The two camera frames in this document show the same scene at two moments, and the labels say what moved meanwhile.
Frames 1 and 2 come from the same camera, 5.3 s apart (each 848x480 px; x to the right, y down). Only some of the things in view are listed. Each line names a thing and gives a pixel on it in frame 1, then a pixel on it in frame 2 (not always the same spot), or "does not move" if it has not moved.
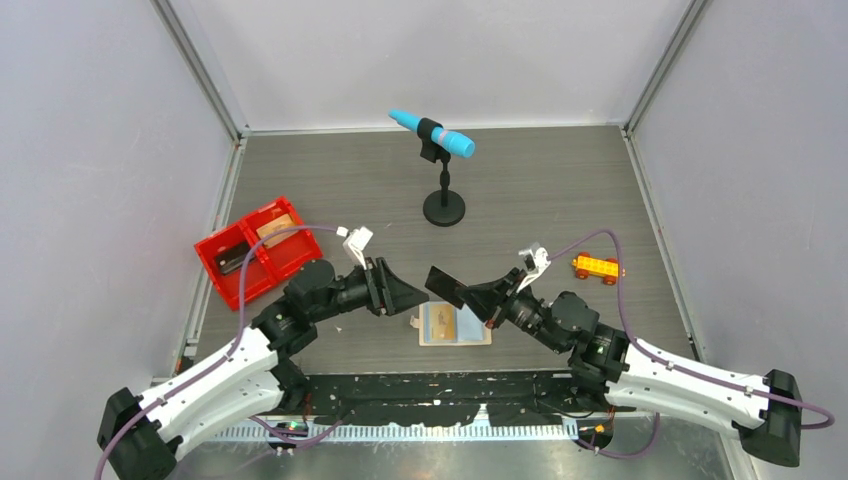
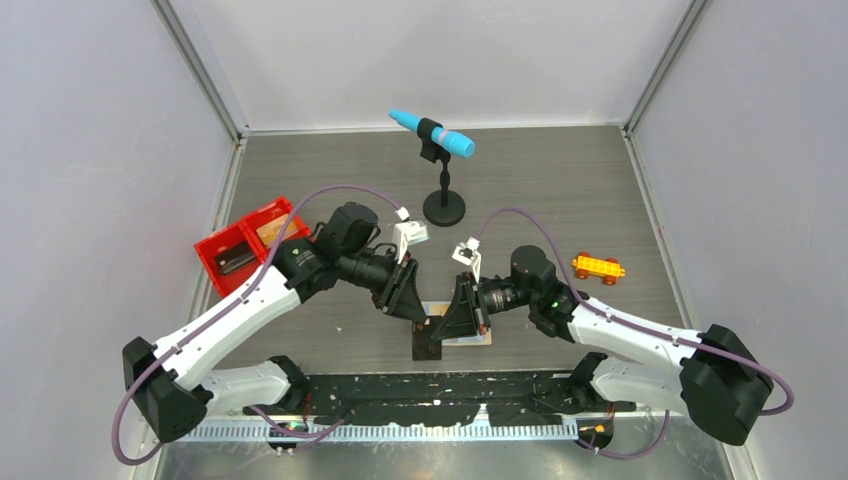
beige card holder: x=447 y=324 does not move
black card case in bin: x=233 y=259 does not move
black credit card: x=446 y=287 -> x=423 y=345
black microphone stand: x=441 y=208 does not move
